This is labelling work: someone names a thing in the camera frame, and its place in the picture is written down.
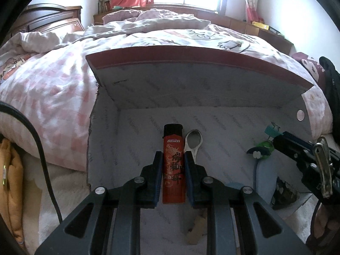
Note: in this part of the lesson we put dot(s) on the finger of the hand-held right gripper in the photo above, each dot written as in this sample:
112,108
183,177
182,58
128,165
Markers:
287,148
294,139

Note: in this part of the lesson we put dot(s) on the bed with pink quilt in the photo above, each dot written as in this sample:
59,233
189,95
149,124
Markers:
53,90

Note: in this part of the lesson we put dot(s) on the dark patterned pouch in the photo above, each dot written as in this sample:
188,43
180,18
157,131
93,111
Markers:
285,194

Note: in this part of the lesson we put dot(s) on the white cardboard box red rim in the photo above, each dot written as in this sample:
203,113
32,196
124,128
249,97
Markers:
186,103

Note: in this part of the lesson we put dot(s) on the dark green book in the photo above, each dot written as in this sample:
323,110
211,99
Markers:
275,31

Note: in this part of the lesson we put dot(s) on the dark wooden headboard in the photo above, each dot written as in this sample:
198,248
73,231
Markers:
53,18

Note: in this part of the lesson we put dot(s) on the row of books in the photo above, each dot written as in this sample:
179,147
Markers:
104,5

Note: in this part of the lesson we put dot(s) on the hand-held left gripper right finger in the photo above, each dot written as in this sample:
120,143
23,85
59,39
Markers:
189,175

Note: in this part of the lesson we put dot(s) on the white spoon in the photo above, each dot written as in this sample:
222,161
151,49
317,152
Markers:
194,139

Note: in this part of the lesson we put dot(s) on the orange cloth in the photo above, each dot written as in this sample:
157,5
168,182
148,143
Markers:
10,191

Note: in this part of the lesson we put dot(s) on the beige plush blanket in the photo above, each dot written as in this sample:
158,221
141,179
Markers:
69,191

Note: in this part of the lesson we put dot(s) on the red lighter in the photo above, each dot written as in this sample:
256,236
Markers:
173,164

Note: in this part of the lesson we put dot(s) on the light blue plastic piece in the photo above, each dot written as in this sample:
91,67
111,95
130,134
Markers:
264,178

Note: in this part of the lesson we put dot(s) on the small beige wooden block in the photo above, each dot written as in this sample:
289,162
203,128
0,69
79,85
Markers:
195,231

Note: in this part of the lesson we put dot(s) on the yellow book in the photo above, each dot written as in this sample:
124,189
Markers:
260,25

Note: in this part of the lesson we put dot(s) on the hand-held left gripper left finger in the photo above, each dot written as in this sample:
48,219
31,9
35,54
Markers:
158,175

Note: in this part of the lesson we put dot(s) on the maroon printed cushion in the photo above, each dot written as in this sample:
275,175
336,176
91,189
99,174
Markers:
308,63

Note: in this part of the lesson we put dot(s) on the lavender pillow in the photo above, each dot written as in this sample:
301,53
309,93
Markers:
124,17

